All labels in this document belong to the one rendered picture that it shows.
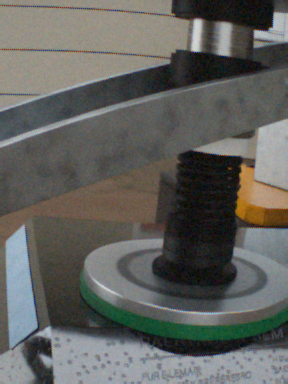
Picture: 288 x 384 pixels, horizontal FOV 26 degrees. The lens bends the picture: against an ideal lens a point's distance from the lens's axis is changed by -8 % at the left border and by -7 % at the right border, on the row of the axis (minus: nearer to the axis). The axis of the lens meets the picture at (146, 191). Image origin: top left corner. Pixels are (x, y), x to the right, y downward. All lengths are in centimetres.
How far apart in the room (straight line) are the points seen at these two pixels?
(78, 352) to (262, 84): 28
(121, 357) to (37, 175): 18
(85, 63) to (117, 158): 618
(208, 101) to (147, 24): 618
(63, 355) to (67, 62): 617
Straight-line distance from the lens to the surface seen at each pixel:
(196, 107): 51
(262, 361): 59
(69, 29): 664
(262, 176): 163
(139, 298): 56
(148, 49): 669
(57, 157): 45
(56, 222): 85
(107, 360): 55
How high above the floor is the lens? 109
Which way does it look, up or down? 13 degrees down
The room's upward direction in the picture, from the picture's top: 6 degrees clockwise
